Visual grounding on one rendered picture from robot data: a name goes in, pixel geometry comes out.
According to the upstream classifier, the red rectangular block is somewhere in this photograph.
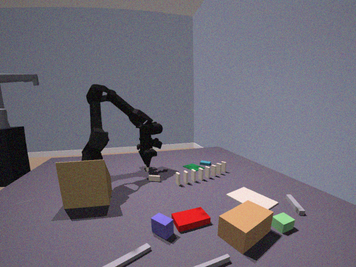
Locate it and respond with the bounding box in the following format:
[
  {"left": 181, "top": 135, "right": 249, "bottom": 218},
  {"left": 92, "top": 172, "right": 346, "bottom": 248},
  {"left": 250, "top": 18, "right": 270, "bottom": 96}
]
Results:
[{"left": 172, "top": 207, "right": 210, "bottom": 232}]

